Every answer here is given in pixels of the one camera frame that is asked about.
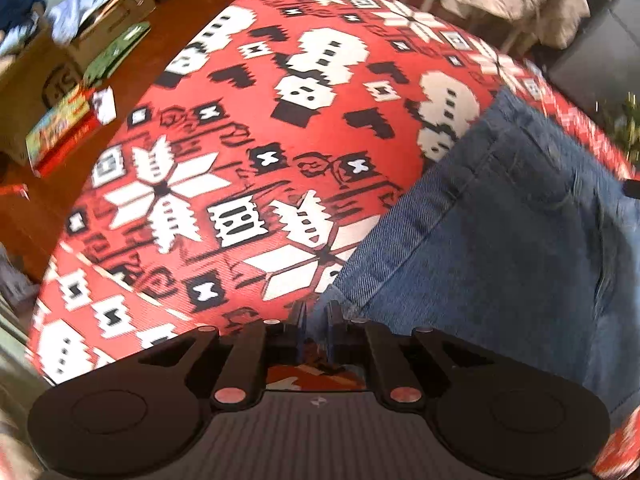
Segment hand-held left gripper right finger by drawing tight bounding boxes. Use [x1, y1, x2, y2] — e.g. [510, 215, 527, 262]
[326, 300, 501, 408]

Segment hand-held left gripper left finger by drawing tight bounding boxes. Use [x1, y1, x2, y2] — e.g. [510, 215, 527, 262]
[137, 300, 307, 408]

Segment blue denim jeans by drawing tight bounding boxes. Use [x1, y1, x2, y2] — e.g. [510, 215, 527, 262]
[305, 85, 640, 421]

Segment small Christmas tree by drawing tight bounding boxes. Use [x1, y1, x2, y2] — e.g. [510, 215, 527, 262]
[592, 92, 640, 166]

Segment red patterned blanket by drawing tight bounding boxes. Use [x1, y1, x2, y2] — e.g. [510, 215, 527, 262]
[25, 0, 640, 480]

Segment white card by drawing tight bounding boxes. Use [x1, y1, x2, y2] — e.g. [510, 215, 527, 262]
[92, 87, 117, 126]

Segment colourful red-edged box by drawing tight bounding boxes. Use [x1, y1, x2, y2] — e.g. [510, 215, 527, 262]
[25, 85, 118, 178]

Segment flat green board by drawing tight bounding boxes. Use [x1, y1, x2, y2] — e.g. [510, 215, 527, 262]
[82, 21, 152, 88]

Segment cardboard box with logo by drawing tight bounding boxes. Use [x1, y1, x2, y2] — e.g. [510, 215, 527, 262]
[0, 25, 85, 163]

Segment light blue cloth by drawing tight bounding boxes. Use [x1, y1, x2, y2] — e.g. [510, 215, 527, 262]
[50, 0, 146, 43]

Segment dark blue cloth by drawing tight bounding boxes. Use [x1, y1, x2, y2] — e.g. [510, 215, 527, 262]
[0, 0, 46, 56]

